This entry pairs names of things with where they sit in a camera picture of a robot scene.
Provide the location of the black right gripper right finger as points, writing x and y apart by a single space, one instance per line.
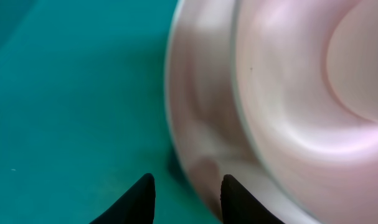
239 206

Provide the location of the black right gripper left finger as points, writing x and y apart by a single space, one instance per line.
135 206

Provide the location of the small pink plate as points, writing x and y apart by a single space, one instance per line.
306 85

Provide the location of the teal plastic tray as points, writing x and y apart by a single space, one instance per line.
82 110

